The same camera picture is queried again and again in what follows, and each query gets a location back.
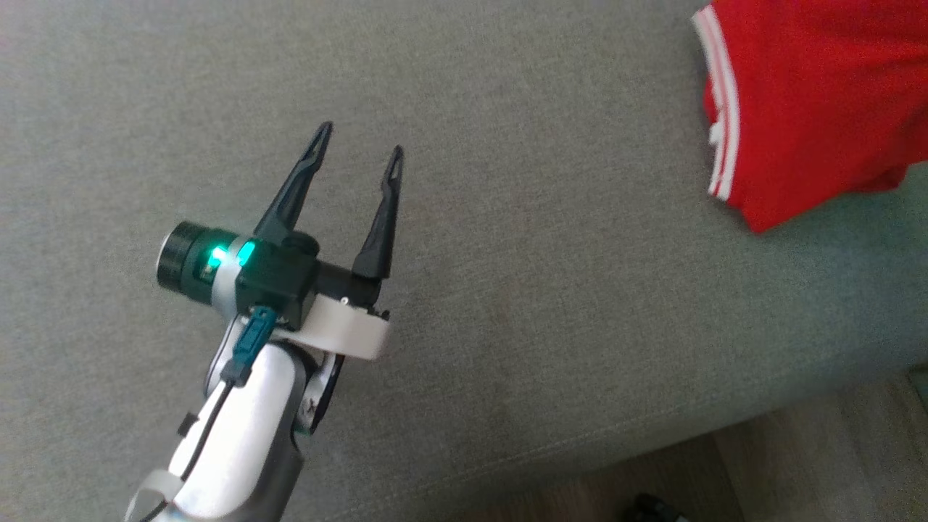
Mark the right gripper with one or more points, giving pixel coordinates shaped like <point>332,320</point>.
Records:
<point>283,283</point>

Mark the red white-trimmed sports shirt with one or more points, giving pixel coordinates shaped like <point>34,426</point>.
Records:
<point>812,94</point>

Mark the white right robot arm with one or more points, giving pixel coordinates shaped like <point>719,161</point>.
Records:
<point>246,435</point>

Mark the large grey sofa seat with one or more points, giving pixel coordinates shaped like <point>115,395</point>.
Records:
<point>544,217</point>

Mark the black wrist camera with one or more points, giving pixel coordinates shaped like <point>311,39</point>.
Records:
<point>185,261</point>

